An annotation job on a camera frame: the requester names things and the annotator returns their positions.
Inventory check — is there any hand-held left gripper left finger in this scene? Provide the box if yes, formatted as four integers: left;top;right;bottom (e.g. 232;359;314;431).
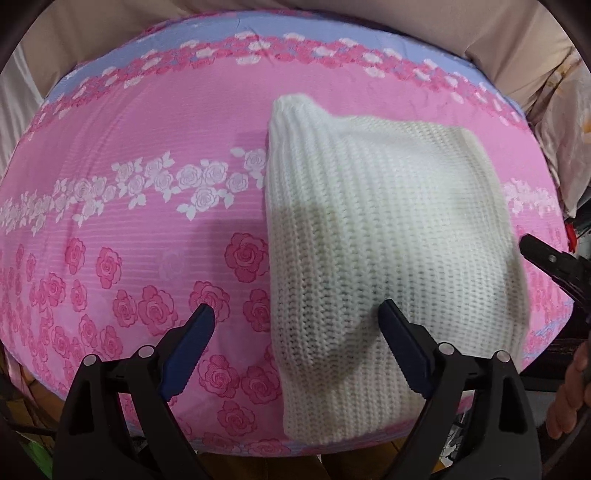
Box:
53;304;218;480

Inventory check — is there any white red navy knit sweater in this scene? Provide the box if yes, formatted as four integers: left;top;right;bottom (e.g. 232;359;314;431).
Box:
264;93;532;446

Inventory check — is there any pale floral hanging cloth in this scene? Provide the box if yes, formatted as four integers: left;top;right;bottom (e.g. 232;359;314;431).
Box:
526;51;591;217

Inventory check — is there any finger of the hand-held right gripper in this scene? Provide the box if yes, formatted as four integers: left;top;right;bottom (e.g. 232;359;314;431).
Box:
519;234;591;309

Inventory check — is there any person's right hand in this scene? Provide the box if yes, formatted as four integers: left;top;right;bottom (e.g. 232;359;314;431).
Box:
546;340;591;445

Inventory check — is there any beige backdrop cloth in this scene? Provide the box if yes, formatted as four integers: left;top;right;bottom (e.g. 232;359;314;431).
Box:
0;0;583;116

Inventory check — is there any pink floral bed sheet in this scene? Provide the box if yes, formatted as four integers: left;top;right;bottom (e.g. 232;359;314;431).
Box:
0;9;573;457

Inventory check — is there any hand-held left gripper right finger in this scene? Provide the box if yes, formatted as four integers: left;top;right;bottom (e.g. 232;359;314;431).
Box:
378;299;539;480

